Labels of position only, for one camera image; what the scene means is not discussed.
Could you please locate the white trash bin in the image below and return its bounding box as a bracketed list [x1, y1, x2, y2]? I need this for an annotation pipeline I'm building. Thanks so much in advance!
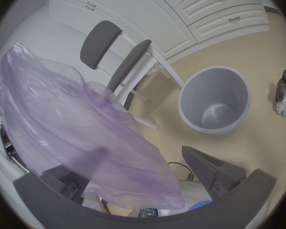
[177, 66, 252, 138]

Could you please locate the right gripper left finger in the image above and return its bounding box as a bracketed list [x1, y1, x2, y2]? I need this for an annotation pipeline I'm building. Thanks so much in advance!
[42, 147, 108, 204]

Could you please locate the white wardrobe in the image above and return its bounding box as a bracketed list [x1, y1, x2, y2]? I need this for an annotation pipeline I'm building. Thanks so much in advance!
[49, 0, 270, 64]

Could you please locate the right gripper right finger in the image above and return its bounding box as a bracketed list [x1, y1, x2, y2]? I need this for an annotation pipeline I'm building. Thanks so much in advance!
[182, 146, 248, 203]

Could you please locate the white chair dark grey seat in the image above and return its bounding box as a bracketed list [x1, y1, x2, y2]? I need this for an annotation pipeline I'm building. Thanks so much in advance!
[80, 20, 185, 131]

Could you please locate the black cable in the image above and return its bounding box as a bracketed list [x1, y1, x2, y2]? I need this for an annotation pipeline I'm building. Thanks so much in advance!
[168, 162, 195, 181]

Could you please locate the purple plastic bag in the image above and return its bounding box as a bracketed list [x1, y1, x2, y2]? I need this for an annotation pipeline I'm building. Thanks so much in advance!
[0, 42, 185, 210]

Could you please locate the crumpled black plastic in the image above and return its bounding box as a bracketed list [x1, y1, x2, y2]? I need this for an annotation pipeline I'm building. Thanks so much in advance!
[275, 69, 286, 103]

